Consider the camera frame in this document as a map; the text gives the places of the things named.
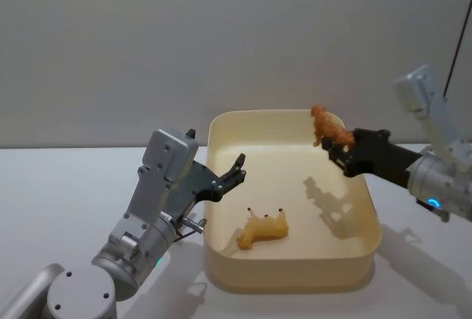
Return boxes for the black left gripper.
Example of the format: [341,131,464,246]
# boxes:
[164,128,248,225]

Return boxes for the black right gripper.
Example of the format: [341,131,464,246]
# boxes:
[320,127,423,189]

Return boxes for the orange striped tiger toy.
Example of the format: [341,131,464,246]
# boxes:
[310,104,356,153]

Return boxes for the cream plastic bin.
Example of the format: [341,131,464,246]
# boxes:
[204,109,384,295]

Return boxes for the yellow animal toy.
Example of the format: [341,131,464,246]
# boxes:
[235,206,290,251]

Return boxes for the white table cloth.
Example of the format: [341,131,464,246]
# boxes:
[0,143,472,319]

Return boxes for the thin cable with silver plug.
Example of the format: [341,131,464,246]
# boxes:
[172,215,208,243]

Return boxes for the thin dark hanging cable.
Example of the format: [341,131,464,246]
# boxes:
[442,0,470,99]

